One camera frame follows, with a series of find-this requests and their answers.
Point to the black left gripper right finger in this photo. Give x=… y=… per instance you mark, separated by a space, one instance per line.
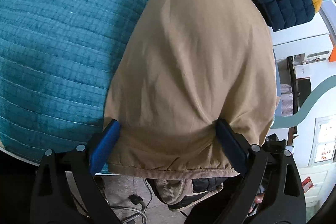
x=268 y=189

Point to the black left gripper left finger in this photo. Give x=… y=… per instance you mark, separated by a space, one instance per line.
x=52 y=200

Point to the tan padded jacket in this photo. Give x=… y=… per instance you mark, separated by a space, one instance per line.
x=187 y=64

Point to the teal quilted bedspread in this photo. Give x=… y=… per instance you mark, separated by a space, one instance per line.
x=57 y=60

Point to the white wall poster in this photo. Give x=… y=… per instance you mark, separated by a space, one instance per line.
x=323 y=148

